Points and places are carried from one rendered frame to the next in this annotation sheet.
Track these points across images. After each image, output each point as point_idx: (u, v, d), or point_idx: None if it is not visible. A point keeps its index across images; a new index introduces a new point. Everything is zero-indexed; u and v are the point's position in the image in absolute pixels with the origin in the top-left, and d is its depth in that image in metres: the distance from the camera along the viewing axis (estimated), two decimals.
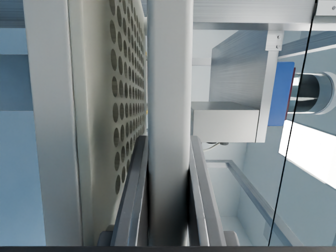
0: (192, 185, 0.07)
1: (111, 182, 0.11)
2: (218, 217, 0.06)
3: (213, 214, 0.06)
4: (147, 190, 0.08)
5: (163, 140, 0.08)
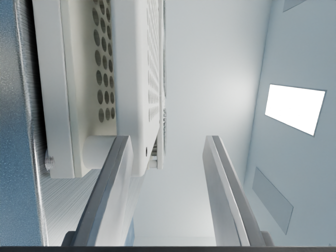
0: (222, 185, 0.07)
1: (94, 107, 0.15)
2: (254, 217, 0.06)
3: (249, 214, 0.06)
4: (121, 190, 0.08)
5: (122, 57, 0.11)
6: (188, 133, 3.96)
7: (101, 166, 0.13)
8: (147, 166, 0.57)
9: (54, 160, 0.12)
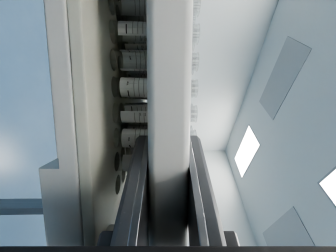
0: (192, 185, 0.07)
1: None
2: (218, 217, 0.06)
3: (213, 214, 0.06)
4: (147, 190, 0.08)
5: None
6: None
7: None
8: None
9: None
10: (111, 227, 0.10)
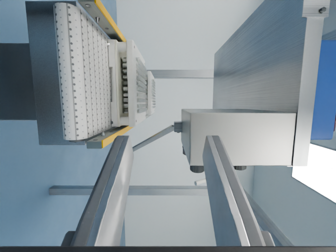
0: (222, 185, 0.07)
1: None
2: (254, 217, 0.06)
3: (249, 214, 0.06)
4: (121, 190, 0.08)
5: None
6: None
7: None
8: None
9: None
10: (121, 116, 0.52)
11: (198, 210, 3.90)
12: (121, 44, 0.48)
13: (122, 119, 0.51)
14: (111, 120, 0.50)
